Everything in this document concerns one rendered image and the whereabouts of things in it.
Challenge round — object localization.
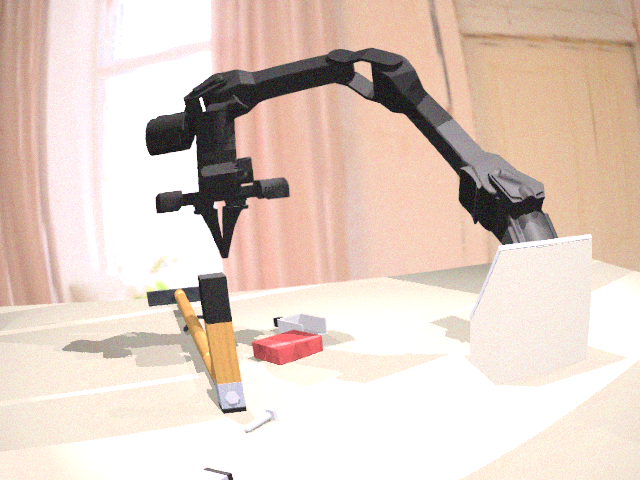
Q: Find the dark grey bent rod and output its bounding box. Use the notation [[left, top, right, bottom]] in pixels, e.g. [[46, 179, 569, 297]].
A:
[[183, 315, 203, 332]]

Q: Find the long orange l-shaped rod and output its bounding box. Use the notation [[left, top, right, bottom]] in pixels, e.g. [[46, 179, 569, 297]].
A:
[[185, 467, 234, 480]]

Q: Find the red rectangular block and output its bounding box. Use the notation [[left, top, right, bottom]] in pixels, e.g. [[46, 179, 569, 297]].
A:
[[252, 329, 323, 365]]

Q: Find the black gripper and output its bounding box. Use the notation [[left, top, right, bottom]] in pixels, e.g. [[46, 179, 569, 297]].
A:
[[155, 142, 290, 258]]

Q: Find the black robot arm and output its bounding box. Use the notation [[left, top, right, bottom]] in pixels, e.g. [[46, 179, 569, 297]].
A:
[[145, 48, 559, 245]]

